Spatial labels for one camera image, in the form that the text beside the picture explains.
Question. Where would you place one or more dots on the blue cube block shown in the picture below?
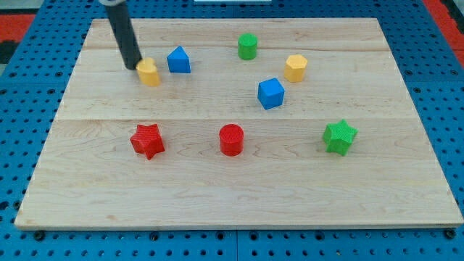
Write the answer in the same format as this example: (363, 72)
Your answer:
(270, 93)

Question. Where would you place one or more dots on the blue triangle block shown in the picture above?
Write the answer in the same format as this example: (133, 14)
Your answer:
(178, 61)

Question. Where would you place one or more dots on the wooden board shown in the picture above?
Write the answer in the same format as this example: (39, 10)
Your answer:
(89, 177)

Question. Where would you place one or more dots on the green cylinder block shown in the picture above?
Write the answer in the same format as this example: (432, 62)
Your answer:
(247, 46)

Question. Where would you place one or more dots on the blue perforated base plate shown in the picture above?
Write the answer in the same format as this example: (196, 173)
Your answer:
(35, 78)

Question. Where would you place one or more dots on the red star block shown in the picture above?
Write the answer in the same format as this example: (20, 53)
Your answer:
(147, 140)

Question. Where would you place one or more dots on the yellow heart block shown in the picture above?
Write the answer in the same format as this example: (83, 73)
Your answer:
(147, 72)

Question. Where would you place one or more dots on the yellow hexagon block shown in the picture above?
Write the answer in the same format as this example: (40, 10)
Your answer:
(295, 68)

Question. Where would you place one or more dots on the green star block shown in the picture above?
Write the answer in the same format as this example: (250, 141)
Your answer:
(339, 137)

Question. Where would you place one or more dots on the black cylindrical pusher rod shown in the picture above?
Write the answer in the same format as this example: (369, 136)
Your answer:
(122, 28)

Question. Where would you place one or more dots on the red cylinder block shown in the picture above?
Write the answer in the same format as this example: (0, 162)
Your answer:
(231, 140)

